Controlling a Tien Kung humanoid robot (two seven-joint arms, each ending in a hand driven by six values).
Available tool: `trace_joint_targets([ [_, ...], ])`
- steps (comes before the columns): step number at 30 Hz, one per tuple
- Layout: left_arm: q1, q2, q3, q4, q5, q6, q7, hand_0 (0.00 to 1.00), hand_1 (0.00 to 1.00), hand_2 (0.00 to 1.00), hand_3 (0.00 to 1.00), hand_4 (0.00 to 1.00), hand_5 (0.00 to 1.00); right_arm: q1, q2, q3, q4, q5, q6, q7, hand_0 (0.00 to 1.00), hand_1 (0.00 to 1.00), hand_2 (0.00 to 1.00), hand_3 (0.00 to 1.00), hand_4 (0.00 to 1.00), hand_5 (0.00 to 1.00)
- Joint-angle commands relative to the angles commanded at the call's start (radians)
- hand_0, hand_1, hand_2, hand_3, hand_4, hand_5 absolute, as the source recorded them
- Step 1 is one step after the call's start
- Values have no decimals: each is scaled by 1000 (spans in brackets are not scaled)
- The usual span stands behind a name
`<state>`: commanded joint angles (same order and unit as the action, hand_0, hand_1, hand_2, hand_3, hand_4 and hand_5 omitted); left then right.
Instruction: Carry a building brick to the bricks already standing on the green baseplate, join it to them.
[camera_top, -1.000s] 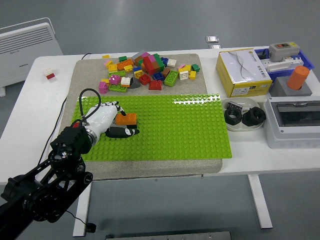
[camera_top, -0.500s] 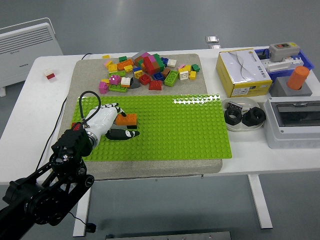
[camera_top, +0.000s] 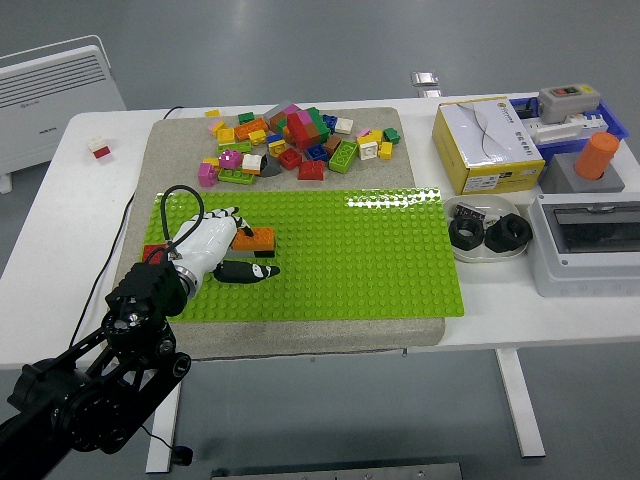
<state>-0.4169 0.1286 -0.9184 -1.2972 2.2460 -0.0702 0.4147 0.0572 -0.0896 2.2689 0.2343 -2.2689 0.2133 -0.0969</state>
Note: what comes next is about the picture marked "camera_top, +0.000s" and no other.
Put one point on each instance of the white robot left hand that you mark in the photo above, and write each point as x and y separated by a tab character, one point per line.
207	240

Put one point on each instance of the orange building brick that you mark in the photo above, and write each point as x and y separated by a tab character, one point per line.
260	240

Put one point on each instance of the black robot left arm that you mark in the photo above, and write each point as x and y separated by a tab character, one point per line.
125	320

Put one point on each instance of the black building brick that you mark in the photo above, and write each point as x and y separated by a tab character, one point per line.
266	254

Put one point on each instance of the pink building brick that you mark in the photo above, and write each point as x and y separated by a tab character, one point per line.
206	175

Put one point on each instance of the long lime green brick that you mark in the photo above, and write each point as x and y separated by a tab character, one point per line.
236	176
234	147

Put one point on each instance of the flat yellow brick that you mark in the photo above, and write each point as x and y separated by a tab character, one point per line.
212	113
211	161

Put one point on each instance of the flat orange brick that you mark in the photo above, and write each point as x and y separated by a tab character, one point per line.
250	172

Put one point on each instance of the magenta building brick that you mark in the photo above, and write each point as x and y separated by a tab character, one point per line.
230	159

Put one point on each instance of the white building brick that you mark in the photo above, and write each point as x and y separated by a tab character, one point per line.
251	162
367	150
343	125

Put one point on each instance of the grey sloped brick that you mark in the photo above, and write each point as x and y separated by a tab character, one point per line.
270	167

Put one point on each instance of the yellow building brick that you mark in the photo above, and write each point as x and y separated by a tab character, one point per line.
276	149
257	137
372	137
225	136

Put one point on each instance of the small pink brick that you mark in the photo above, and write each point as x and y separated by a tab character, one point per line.
362	132
215	125

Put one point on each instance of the square red brick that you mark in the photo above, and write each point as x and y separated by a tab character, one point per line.
289	158
311	170

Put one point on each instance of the long orange brick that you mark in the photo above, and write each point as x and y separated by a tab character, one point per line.
250	129

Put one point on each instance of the small blue brick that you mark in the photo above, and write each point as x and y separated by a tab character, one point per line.
273	137

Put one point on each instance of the small dark green brick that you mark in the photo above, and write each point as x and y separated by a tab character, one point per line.
245	117

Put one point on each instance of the blue building brick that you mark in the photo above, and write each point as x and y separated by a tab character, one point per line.
316	152
330	122

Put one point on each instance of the white and red brick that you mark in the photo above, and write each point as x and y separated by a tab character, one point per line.
100	147

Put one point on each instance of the green studded baseplate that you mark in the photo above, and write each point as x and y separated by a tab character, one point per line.
350	260

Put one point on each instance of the large grey brick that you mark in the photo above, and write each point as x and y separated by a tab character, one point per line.
276	113

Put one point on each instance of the multicolour joined brick stack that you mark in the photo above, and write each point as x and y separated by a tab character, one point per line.
302	129

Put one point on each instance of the brown building brick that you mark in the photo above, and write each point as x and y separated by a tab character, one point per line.
332	145

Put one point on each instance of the wide lime green brick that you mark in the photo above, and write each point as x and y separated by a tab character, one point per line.
342	156

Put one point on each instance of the small yellow brick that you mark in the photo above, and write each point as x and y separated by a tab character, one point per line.
385	150

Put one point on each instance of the dark green building brick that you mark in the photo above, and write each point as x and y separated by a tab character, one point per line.
391	135

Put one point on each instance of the grey-brown mat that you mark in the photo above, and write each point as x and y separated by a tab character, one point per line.
350	180

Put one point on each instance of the white table leg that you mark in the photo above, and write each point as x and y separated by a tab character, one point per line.
520	405
167	430

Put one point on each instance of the white panel heater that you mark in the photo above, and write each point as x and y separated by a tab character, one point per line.
40	100

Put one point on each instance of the large black hex nut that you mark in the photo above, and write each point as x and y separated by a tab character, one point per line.
457	240
517	235

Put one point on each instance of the small black circuit module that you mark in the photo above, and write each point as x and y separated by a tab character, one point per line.
469	210

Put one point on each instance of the grey metal plate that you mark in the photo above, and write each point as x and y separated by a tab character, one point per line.
340	471

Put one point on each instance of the metal floor socket plate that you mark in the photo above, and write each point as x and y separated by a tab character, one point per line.
430	92
425	78

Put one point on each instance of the yellow and white carton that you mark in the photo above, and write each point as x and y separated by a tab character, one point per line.
480	135

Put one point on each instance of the white dish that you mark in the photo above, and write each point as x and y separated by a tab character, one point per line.
500	204

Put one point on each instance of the grey block holder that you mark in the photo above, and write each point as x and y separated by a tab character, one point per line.
562	175

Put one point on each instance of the white terminal block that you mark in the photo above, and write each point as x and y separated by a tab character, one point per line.
555	131

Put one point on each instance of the orange cylinder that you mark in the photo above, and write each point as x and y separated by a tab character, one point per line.
596	155

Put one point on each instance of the blue plastic tray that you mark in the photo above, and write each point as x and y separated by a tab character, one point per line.
614	125

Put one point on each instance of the white electrical enclosure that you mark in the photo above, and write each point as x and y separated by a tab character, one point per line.
575	270

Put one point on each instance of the grey push-button switch box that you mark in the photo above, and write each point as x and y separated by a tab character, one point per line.
567	102

